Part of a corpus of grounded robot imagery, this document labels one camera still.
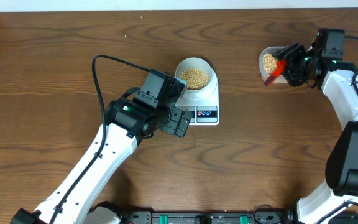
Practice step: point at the clear container of soybeans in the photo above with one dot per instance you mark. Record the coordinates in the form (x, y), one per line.
(267, 64)

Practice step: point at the white digital kitchen scale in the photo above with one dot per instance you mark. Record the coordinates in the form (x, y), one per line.
(203, 104)

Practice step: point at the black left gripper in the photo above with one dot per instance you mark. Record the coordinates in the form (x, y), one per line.
(171, 126)

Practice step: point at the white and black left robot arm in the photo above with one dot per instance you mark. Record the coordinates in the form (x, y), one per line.
(135, 116)

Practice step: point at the red plastic measuring scoop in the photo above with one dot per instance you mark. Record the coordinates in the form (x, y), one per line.
(281, 64)

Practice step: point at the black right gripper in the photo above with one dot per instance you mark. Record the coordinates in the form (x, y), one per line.
(289, 53)

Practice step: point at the white plastic bowl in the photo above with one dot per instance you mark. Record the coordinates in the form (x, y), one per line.
(196, 72)

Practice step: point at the black mounting rail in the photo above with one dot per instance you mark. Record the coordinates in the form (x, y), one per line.
(261, 216)

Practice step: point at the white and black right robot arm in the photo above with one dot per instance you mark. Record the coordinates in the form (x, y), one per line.
(338, 80)

